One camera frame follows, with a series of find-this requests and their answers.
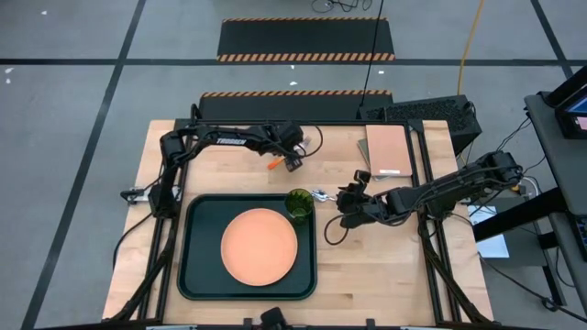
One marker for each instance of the silver black mount bracket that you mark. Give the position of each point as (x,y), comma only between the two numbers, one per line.
(135,194)

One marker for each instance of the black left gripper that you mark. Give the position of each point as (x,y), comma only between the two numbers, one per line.
(290,137)

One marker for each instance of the green faceted cup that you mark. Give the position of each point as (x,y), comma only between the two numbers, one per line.
(299,204)

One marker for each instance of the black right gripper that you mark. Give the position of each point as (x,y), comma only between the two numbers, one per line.
(369,208)

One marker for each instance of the orange round plate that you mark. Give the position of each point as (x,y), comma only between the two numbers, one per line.
(259,247)

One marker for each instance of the black computer tower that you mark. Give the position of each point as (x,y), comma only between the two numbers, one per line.
(435,112)

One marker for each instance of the dark green tray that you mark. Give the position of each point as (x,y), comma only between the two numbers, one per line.
(202,256)

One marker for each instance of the black aluminium frame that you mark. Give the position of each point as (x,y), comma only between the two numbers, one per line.
(348,123)

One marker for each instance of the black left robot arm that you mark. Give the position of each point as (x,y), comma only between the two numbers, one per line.
(229,139)

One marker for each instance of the pink notebook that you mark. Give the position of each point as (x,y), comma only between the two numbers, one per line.
(389,149)

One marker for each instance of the grey side table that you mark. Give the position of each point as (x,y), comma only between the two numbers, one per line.
(555,151)

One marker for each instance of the white paper sheet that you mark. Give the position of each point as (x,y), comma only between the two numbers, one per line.
(495,245)

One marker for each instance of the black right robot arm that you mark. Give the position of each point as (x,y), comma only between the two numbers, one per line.
(449,188)

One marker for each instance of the black monitor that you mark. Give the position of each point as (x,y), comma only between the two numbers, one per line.
(573,110)

